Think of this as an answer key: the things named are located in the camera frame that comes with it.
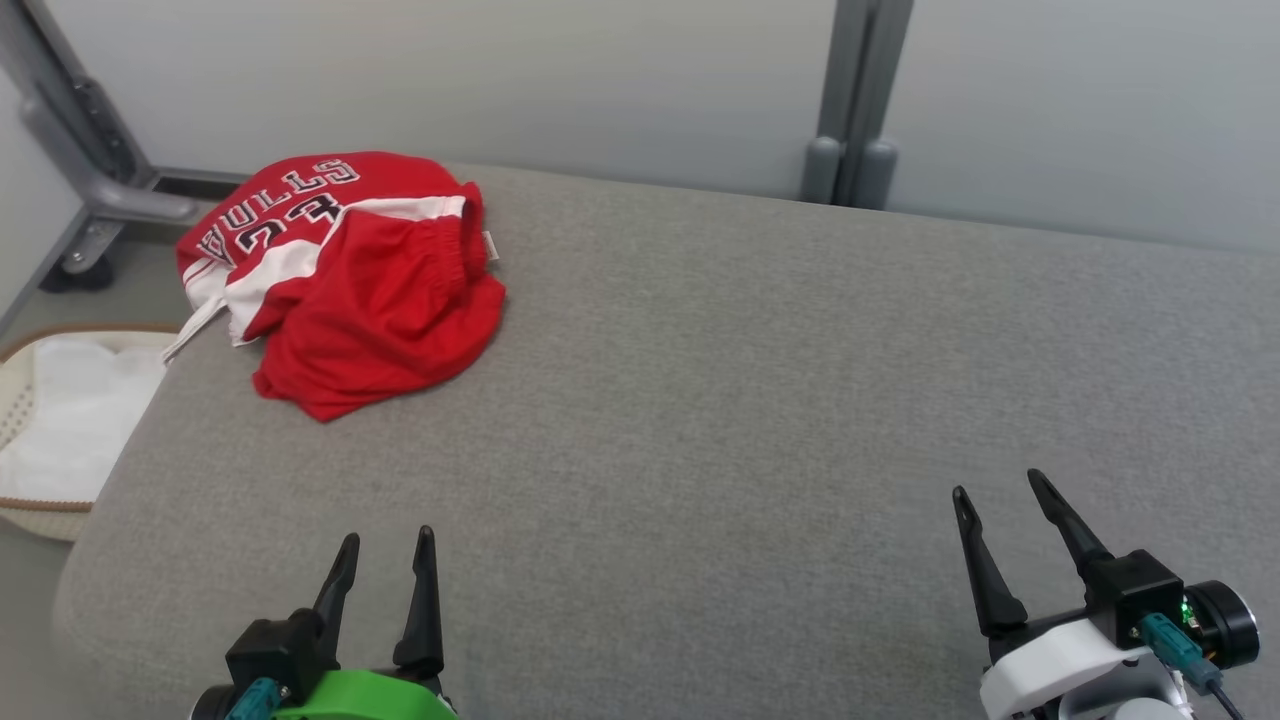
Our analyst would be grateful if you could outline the grey partition post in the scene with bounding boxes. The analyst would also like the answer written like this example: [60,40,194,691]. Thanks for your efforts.
[800,0,916,211]

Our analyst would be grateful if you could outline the grey metal frame leg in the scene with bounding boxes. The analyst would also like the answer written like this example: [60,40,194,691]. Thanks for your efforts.
[0,0,251,293]

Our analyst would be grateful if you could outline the beige lattice laundry basket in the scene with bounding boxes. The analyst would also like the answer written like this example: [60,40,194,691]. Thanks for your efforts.
[0,325,183,543]

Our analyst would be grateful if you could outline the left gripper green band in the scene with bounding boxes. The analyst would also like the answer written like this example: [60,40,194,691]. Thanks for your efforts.
[190,526,459,720]

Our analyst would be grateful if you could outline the red shorts with white stripe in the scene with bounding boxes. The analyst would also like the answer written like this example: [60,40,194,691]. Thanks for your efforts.
[225,195,507,423]

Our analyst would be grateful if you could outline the left cable with teal plug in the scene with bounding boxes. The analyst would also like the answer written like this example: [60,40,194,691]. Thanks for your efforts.
[225,677,283,720]

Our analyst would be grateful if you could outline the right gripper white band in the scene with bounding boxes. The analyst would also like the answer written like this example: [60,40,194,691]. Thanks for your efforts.
[952,468,1261,720]

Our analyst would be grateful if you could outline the red Bulls 23 jersey shirt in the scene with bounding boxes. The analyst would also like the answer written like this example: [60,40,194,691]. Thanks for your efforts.
[163,152,500,363]

